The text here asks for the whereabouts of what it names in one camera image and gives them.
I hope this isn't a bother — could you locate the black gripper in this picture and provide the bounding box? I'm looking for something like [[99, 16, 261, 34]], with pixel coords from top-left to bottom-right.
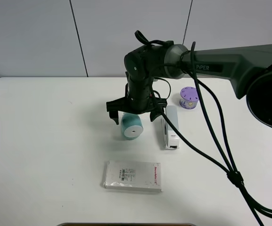
[[106, 75, 161, 125]]

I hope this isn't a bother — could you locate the teal bottle-shaped pencil sharpener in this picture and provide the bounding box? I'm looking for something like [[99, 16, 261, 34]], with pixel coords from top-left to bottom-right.
[[121, 113, 143, 140]]

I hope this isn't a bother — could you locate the dark green robot arm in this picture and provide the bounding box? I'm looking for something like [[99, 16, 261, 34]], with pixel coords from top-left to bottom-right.
[[106, 44, 272, 128]]

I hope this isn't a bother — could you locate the white grey stapler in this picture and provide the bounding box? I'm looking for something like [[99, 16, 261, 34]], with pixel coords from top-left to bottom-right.
[[160, 105, 181, 150]]

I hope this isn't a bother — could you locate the purple air freshener can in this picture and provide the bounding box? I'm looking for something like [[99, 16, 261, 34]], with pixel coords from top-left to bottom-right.
[[179, 87, 199, 109]]

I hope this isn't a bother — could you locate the white box with red stripe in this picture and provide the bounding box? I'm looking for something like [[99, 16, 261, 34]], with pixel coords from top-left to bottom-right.
[[104, 161, 162, 193]]

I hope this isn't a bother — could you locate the black cable bundle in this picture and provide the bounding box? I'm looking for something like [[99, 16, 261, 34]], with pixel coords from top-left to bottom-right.
[[134, 30, 272, 226]]

